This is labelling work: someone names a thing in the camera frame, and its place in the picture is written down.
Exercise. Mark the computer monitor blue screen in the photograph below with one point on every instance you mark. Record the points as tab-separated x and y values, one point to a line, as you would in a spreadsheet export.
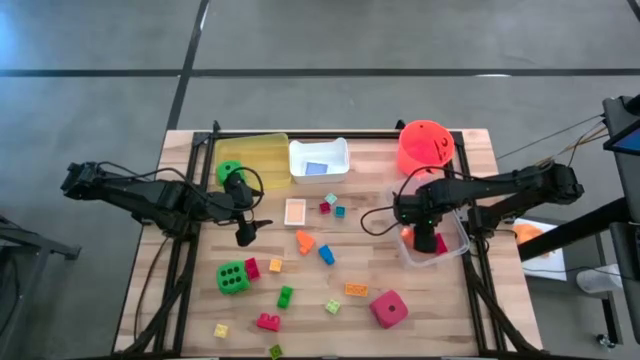
627	142

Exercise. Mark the yellow square toy block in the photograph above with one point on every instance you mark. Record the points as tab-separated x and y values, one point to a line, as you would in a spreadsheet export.
275	265
221	331

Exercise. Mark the white plastic bin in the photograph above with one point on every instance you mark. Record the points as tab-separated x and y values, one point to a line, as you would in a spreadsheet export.
340	160

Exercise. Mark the green foam die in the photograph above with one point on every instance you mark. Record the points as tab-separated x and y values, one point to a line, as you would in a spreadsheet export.
233	278
222	176

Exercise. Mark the yellow translucent plastic bin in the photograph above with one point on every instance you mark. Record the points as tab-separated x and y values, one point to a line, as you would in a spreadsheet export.
265	155

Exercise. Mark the red foam die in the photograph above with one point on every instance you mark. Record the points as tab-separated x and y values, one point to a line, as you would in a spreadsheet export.
385	316

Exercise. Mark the yellow bowl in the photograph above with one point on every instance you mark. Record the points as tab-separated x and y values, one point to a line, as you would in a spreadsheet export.
356	290

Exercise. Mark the teal toy block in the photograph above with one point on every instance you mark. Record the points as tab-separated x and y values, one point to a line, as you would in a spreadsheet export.
340	211

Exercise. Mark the black rig frame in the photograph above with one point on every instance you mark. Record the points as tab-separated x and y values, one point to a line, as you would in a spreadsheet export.
325	133

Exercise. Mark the light green toy block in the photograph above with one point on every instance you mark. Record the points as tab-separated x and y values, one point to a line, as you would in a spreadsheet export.
333	306

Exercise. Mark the green stepped toy block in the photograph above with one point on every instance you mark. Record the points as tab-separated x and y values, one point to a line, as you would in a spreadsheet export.
285	297

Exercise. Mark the orange playing card deck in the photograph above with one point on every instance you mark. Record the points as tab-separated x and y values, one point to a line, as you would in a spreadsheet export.
295	212

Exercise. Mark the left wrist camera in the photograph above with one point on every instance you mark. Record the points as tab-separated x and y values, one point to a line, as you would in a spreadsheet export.
240	187

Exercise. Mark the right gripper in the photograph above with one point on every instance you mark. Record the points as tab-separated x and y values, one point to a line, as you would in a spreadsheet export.
417	207

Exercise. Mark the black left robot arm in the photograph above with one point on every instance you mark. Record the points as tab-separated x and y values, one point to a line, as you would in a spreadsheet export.
150	197

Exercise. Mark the orange stepped toy block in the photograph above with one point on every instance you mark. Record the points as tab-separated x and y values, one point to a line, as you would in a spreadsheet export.
304	241

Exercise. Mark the clear plastic container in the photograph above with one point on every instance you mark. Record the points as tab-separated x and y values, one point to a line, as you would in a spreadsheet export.
400	250

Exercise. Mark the orange plastic bucket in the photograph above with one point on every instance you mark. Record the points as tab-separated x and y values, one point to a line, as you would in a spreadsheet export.
420	150

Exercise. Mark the small red toy block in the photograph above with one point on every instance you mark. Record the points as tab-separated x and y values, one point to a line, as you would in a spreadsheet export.
325	208

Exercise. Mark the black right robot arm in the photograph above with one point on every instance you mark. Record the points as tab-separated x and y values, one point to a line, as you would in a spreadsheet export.
500	187

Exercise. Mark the red stepped toy block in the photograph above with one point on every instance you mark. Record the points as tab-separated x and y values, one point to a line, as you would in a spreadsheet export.
267	323

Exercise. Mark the black equipment stand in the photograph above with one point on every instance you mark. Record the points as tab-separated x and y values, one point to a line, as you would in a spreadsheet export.
45	245

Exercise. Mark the dark green toy block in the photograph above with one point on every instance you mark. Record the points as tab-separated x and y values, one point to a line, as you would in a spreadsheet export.
275	352

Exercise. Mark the white paper sheet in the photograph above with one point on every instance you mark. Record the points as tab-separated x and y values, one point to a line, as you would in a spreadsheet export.
547	260

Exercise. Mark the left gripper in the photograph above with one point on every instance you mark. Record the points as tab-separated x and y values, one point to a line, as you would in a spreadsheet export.
235	209

